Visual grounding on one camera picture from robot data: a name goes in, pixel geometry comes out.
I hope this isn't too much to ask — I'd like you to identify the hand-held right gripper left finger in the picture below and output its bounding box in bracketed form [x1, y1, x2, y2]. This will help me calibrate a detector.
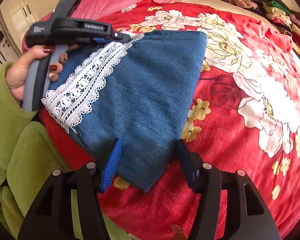
[17, 139, 122, 240]

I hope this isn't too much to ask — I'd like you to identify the person's green garment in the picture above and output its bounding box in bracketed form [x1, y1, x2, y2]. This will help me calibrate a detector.
[0, 121, 130, 240]

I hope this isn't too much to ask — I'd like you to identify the person's left forearm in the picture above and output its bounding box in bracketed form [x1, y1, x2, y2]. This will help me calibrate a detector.
[0, 62, 39, 188]

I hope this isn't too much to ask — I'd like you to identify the person's left hand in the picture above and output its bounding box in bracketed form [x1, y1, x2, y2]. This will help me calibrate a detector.
[5, 44, 79, 105]

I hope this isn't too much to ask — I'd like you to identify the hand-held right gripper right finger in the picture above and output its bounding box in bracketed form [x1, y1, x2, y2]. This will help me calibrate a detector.
[177, 139, 280, 240]

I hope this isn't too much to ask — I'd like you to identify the pile of folded clothes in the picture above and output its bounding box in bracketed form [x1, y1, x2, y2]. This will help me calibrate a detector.
[250, 0, 300, 63]

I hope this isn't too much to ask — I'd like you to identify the red floral blanket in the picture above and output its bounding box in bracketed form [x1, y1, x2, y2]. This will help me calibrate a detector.
[22, 0, 300, 240]

